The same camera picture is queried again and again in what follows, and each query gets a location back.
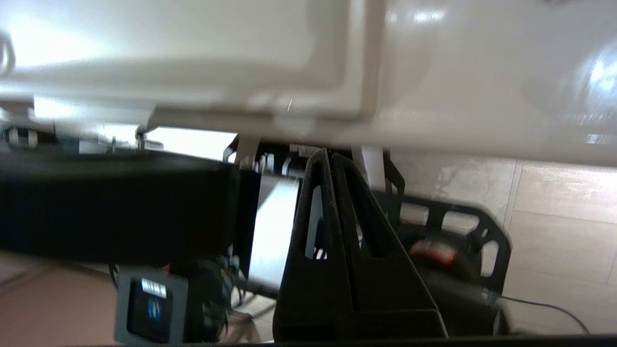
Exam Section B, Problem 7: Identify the white ceramic sink basin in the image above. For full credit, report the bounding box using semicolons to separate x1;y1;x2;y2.
0;0;617;169

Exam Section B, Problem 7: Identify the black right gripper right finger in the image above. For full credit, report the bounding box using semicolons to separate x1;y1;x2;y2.
332;153;450;339

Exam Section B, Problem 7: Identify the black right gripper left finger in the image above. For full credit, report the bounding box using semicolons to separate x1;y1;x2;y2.
273;147;356;341

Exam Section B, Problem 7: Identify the grey box blue label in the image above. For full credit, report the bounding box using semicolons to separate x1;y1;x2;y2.
115;267;189;345

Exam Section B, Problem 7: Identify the thin grey floor cable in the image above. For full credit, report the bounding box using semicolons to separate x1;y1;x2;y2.
499;295;591;334

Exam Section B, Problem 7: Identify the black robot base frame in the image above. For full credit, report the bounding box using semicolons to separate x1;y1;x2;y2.
376;154;512;336

